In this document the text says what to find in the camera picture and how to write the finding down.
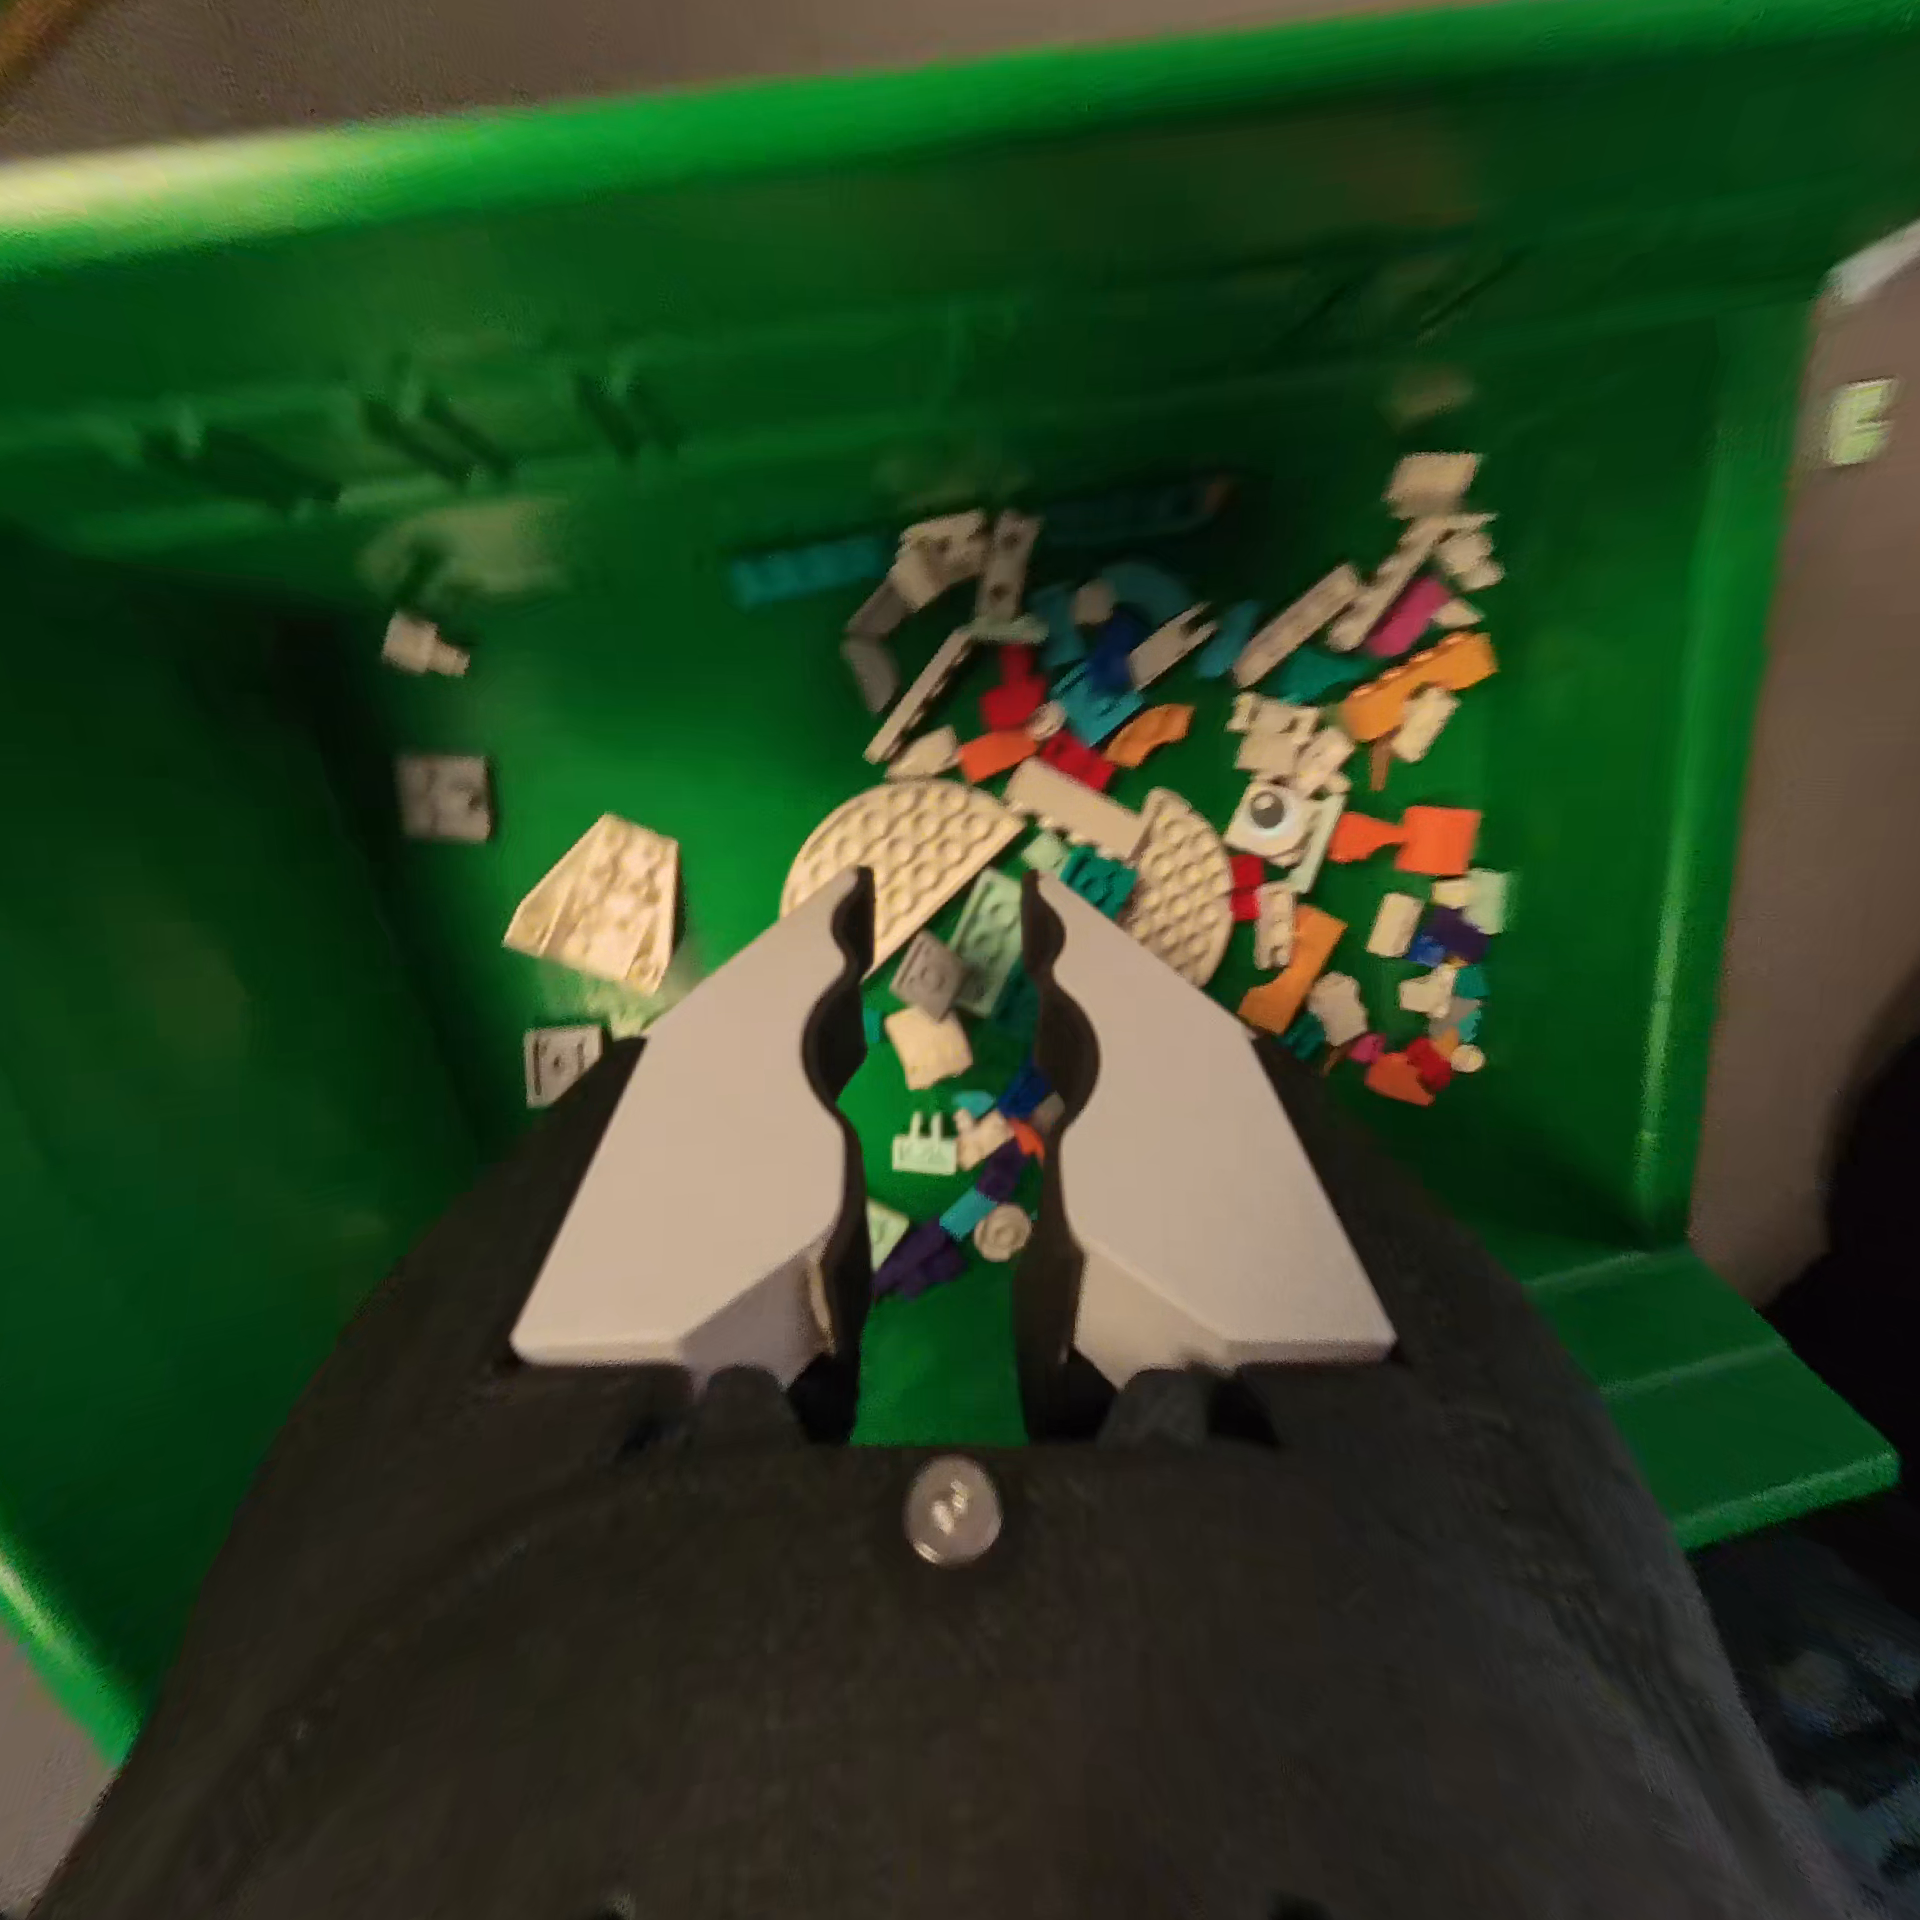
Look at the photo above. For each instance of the white wedge lego plate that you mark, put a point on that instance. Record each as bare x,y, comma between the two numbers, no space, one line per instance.
603,902

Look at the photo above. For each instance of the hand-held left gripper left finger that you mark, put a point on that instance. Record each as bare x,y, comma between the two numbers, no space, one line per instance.
712,1141

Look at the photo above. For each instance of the green plastic bin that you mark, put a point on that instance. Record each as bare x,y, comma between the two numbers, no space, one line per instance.
295,450

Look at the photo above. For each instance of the grey square lego plate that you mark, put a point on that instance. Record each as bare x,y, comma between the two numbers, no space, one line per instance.
448,796

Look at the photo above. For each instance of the pile of lego pieces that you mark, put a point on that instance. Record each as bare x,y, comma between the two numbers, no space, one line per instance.
1284,806

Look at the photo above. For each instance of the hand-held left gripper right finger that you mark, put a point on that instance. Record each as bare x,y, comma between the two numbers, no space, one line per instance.
1200,1186

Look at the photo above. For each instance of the small grey lego plate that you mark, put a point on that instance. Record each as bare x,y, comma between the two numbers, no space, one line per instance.
555,1056

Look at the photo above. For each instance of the white half-round lego plate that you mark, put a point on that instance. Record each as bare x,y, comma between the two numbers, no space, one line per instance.
920,855
1178,880

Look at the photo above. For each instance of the small white lego piece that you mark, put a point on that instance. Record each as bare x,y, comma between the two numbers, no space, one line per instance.
424,647

